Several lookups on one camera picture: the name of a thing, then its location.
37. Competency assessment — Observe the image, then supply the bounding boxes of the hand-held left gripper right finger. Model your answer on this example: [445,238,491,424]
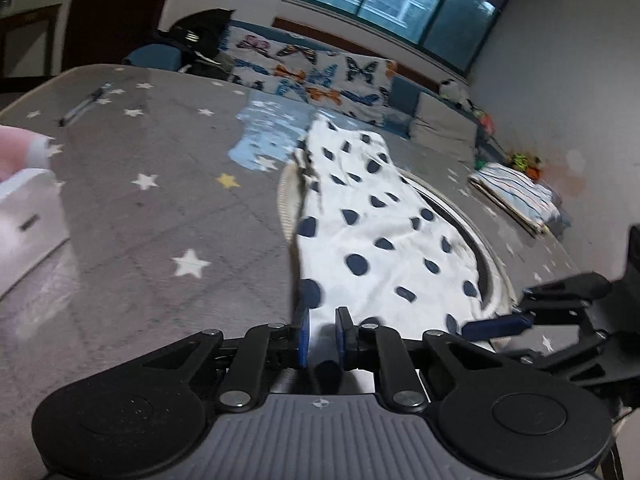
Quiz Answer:
[334,306,506,408]

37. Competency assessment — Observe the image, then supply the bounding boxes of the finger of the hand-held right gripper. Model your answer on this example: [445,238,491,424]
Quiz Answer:
[519,332,626,386]
[461,271,613,342]

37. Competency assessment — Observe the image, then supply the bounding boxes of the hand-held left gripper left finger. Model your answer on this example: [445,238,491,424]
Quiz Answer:
[127,307,312,408]

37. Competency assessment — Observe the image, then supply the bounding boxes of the white navy polka dot garment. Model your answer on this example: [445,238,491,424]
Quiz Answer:
[289,114,516,396]

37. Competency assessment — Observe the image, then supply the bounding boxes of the folded blue striped clothes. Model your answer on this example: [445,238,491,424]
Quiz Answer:
[469,162,571,237]

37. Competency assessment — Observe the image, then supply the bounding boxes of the round woven basket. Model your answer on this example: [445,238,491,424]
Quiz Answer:
[277,162,516,321]

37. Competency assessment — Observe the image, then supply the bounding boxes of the grey star tablecloth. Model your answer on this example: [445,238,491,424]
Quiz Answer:
[0,64,640,480]

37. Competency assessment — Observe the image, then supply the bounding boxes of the grey cushion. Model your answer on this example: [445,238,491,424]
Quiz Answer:
[410,91,478,161]

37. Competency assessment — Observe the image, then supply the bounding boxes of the black white plush toy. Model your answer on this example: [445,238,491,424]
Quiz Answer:
[439,79,473,111]

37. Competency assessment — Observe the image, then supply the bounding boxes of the butterfly print blanket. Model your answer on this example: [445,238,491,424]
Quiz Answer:
[220,27,398,126]

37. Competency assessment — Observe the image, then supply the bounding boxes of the white box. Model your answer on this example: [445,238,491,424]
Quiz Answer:
[0,167,71,301]

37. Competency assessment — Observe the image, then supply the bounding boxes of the dark slim tool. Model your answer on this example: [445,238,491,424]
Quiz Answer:
[57,85,113,128]

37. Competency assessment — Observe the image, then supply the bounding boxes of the blue sofa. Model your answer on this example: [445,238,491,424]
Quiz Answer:
[122,20,506,171]

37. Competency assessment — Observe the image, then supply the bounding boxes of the green framed window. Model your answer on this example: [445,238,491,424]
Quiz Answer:
[285,0,516,78]

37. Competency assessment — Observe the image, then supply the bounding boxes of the brown wooden door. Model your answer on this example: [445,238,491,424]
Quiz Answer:
[62,0,178,68]

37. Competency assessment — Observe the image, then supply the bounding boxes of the dark wooden cabinet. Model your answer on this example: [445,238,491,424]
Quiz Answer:
[0,4,63,81]

